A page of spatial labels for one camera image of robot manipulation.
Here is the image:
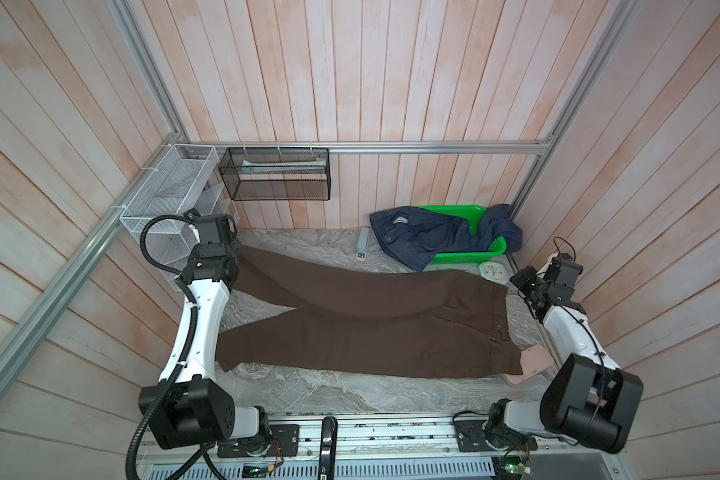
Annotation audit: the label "brown trousers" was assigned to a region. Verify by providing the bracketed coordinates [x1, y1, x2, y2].
[215, 247, 522, 378]

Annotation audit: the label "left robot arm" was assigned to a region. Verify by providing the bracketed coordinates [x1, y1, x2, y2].
[139, 214, 271, 452]

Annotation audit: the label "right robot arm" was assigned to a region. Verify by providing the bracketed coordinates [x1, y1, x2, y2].
[483, 252, 644, 454]

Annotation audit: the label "white round clock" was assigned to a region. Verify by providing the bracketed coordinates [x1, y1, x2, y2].
[478, 261, 509, 284]

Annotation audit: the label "green plastic basket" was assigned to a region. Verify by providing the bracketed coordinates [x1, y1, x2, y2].
[423, 205, 507, 265]

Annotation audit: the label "dark blue denim jeans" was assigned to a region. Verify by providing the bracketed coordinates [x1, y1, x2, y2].
[369, 204, 523, 272]

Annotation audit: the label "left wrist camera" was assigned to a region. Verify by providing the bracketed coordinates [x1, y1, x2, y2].
[193, 214, 237, 244]

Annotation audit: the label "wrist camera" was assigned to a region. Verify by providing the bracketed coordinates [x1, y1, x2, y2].
[551, 253, 583, 286]
[193, 214, 237, 244]

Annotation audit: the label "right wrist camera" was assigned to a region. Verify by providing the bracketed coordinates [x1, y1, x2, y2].
[551, 253, 583, 286]

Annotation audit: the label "white wire mesh shelf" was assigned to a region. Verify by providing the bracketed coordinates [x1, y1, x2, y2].
[120, 144, 230, 270]

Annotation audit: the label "black wire mesh basket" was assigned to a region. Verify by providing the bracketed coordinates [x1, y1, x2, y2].
[218, 147, 332, 201]

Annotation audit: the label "black corrugated cable hose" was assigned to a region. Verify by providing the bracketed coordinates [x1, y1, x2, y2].
[124, 214, 200, 480]

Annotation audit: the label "aluminium front rail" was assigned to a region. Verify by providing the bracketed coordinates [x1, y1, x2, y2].
[137, 413, 603, 468]

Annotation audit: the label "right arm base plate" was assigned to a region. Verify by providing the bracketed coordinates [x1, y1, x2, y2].
[453, 419, 538, 452]

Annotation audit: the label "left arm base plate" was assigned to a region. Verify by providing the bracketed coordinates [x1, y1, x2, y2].
[216, 424, 300, 460]

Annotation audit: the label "black handle on rail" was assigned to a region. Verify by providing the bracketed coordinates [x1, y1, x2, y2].
[317, 416, 338, 480]

